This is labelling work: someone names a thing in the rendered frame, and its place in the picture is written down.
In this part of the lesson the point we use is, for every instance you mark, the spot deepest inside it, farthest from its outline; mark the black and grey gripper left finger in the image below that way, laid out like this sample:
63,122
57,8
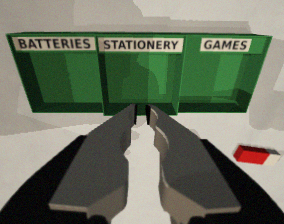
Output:
90,176

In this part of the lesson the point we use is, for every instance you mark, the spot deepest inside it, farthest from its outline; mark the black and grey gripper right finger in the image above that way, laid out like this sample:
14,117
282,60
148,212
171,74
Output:
197,179

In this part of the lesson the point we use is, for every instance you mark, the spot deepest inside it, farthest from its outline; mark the red and white eraser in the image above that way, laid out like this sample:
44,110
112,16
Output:
256,155

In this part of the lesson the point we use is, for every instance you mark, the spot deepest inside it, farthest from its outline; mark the green rack of labelled bins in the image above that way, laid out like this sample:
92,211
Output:
220,72

